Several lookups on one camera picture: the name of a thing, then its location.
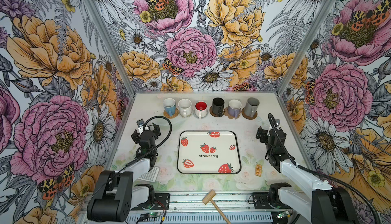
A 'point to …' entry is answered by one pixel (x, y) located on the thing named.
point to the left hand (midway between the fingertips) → (146, 130)
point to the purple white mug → (234, 108)
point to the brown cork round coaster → (246, 116)
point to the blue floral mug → (169, 105)
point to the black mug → (218, 105)
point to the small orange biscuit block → (258, 170)
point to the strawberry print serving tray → (209, 151)
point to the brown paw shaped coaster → (230, 116)
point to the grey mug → (251, 106)
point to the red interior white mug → (200, 108)
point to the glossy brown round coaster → (215, 115)
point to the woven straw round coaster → (175, 114)
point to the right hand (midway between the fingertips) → (268, 132)
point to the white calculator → (150, 176)
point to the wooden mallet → (210, 196)
